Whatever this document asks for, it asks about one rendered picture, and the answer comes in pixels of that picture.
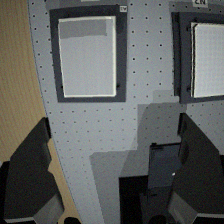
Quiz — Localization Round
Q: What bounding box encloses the white label with black text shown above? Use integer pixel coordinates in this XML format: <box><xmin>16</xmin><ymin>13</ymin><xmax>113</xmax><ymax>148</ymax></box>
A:
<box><xmin>192</xmin><ymin>0</ymin><xmax>208</xmax><ymax>8</ymax></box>

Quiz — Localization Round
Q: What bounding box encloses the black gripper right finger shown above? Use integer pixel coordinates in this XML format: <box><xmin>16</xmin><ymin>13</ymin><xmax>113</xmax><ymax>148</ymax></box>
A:
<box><xmin>167</xmin><ymin>112</ymin><xmax>224</xmax><ymax>224</ymax></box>

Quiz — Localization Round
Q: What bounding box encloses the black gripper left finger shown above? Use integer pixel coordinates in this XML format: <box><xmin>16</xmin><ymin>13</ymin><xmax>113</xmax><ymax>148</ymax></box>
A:
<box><xmin>0</xmin><ymin>117</ymin><xmax>65</xmax><ymax>224</ymax></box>

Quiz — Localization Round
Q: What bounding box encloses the grey perforated base plate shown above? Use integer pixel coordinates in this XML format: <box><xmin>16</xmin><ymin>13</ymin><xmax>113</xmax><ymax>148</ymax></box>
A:
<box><xmin>26</xmin><ymin>0</ymin><xmax>224</xmax><ymax>224</ymax></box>

